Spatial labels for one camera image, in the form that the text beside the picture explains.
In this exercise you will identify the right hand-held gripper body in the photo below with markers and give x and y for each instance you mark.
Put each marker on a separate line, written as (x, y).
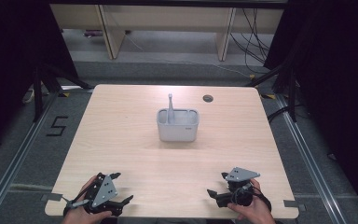
(240, 174)

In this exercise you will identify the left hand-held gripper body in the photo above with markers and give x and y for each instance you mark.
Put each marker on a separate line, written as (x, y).
(105, 189)

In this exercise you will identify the grey plastic toothbrush holder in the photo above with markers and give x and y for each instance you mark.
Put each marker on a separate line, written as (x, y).
(177, 130)

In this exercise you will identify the white electric toothbrush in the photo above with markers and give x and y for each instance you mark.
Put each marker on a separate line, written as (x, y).
(170, 109)

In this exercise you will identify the person's left hand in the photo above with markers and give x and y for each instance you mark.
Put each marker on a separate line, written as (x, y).
(77, 216)

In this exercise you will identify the person's right hand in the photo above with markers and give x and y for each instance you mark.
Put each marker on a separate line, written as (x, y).
(256, 213)

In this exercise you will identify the grey tape strip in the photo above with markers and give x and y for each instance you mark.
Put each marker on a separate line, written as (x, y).
(52, 196)
(293, 204)

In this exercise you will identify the yellow tape piece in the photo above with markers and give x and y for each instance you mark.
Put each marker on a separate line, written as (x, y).
(268, 96)
(64, 94)

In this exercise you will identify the black metal stand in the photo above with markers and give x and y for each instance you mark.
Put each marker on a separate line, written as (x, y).
(291, 93)
(38, 93)

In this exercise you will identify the black curtain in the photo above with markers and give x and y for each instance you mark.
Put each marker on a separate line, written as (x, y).
(338, 77)
(9, 62)

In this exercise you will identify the light wooden desk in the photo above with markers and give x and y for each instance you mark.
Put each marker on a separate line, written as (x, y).
(167, 17)

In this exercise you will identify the aluminium floor rail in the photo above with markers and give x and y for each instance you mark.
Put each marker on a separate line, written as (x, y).
(310, 161)
(15, 161)

